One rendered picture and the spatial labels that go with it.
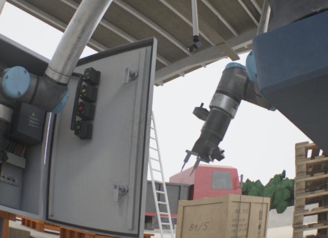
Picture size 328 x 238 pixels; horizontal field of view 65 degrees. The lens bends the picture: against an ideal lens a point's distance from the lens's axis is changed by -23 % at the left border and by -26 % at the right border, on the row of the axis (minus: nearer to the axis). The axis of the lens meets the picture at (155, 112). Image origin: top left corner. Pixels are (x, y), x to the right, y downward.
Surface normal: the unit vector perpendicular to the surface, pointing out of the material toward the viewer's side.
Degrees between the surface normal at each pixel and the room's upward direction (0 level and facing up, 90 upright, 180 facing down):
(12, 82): 104
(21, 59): 180
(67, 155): 90
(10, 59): 180
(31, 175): 90
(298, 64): 90
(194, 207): 90
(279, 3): 70
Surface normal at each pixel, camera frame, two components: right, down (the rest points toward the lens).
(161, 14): 0.04, 0.89
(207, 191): 0.32, -0.40
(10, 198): 0.78, -0.19
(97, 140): -0.46, -0.36
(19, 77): 0.54, -0.05
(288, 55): -0.72, -0.30
